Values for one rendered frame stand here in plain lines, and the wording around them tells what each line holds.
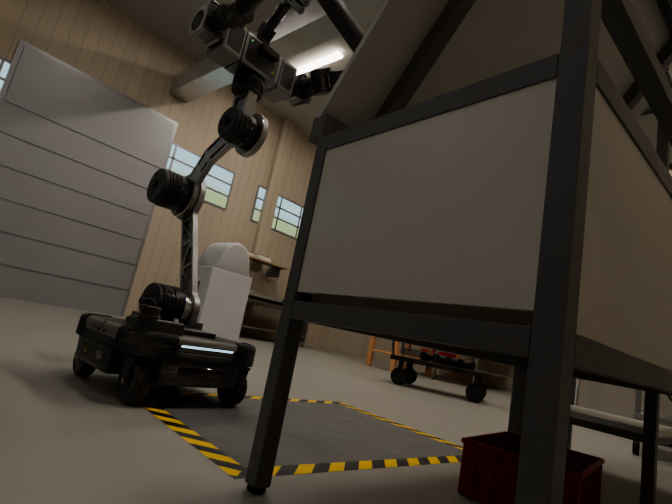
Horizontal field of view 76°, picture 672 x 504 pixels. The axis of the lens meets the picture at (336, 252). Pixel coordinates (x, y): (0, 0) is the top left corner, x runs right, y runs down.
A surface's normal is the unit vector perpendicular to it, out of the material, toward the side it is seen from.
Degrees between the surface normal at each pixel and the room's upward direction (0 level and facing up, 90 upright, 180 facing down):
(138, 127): 90
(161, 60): 90
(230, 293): 90
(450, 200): 90
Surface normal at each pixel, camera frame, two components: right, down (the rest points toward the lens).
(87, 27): 0.74, 0.01
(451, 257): -0.73, -0.27
